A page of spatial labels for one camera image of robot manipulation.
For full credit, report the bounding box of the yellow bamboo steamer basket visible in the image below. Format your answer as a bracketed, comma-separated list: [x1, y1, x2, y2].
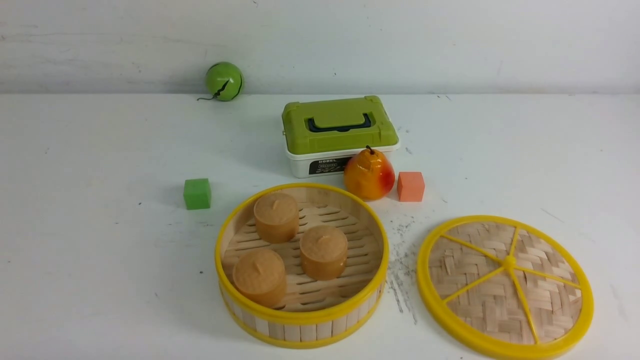
[214, 182, 389, 349]

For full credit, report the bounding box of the green lidded white storage box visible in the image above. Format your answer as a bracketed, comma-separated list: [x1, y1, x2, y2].
[281, 95, 401, 179]

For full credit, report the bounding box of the brown bun front left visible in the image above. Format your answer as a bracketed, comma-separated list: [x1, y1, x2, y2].
[231, 248, 287, 308]

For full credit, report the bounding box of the green foam cube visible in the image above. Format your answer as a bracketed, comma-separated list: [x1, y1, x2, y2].
[183, 178, 211, 211]

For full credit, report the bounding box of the brown bun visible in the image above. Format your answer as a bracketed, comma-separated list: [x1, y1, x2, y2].
[299, 225, 348, 281]
[231, 248, 287, 308]
[253, 191, 300, 244]

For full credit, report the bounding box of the yellow woven bamboo steamer lid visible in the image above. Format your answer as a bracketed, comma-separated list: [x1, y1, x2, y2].
[416, 215, 595, 360]

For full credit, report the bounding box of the green ball with black crack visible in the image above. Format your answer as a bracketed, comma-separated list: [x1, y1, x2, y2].
[197, 61, 245, 101]

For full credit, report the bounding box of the brown bun right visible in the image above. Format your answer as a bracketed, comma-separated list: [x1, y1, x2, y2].
[299, 225, 348, 281]

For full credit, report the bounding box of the brown bun back left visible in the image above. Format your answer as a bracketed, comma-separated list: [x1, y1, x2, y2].
[253, 191, 300, 244]

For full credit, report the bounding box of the orange foam cube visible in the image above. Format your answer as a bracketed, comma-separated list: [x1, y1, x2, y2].
[397, 171, 426, 203]

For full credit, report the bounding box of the orange red toy pear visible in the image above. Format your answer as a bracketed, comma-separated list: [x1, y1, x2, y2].
[343, 145, 396, 202]

